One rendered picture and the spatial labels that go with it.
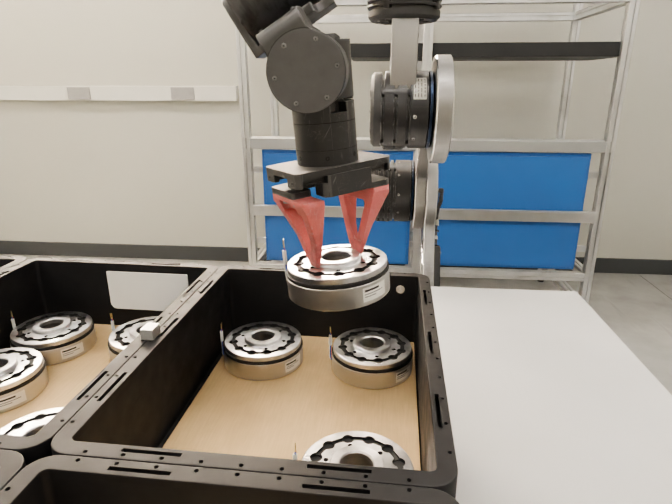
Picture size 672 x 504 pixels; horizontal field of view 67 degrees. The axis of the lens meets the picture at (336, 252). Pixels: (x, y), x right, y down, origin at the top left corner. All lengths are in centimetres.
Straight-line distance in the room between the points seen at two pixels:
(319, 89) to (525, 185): 219
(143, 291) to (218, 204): 275
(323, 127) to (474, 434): 52
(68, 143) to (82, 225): 57
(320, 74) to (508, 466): 57
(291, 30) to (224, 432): 40
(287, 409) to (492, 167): 201
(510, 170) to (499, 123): 89
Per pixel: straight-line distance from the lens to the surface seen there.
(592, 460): 81
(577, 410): 90
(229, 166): 346
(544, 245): 263
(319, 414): 60
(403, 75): 97
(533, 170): 252
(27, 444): 46
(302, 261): 51
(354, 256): 50
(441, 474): 38
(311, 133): 45
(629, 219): 371
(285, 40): 38
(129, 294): 82
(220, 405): 62
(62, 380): 74
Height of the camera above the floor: 118
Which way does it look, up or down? 18 degrees down
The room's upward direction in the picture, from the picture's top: straight up
